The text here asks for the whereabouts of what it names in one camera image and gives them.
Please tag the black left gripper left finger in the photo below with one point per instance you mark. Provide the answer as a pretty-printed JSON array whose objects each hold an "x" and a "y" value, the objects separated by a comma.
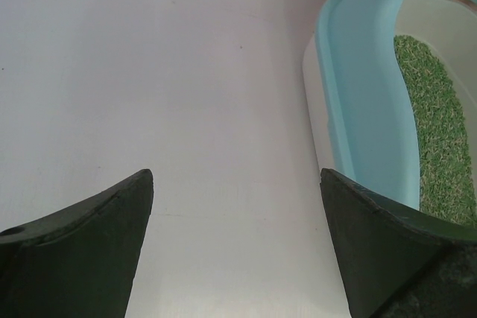
[{"x": 81, "y": 260}]

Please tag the teal litter box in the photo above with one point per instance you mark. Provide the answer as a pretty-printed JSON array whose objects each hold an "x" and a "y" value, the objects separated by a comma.
[{"x": 360, "y": 110}]

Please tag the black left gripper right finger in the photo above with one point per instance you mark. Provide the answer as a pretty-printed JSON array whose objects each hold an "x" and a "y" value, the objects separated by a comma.
[{"x": 395, "y": 261}]

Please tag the green cat litter pellets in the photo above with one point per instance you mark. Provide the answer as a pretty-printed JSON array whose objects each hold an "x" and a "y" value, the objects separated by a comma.
[{"x": 446, "y": 185}]

